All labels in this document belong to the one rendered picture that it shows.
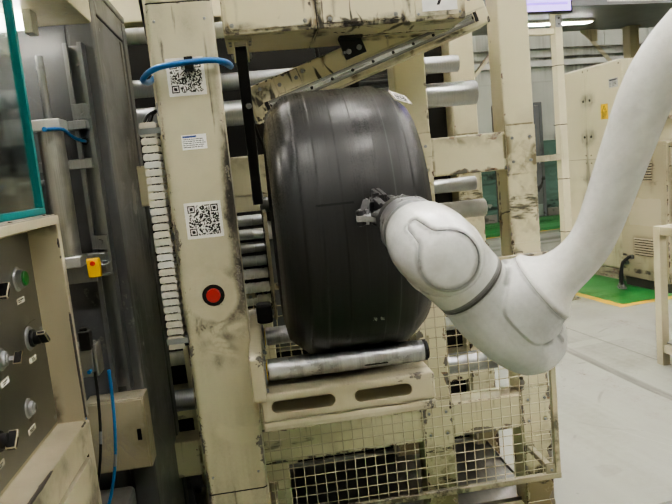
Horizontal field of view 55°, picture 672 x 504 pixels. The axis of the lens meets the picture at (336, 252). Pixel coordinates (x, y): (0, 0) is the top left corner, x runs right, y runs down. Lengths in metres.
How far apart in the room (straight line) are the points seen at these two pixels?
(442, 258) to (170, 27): 0.84
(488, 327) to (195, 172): 0.74
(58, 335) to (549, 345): 0.82
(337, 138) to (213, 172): 0.29
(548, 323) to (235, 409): 0.80
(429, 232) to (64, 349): 0.73
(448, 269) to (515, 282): 0.12
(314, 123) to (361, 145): 0.10
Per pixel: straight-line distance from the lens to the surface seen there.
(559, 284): 0.85
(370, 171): 1.19
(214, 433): 1.47
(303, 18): 1.66
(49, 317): 1.23
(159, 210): 1.38
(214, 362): 1.41
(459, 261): 0.75
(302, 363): 1.34
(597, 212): 0.83
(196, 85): 1.37
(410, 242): 0.76
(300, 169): 1.18
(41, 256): 1.22
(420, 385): 1.37
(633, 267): 6.24
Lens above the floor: 1.30
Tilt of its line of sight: 8 degrees down
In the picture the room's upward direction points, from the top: 6 degrees counter-clockwise
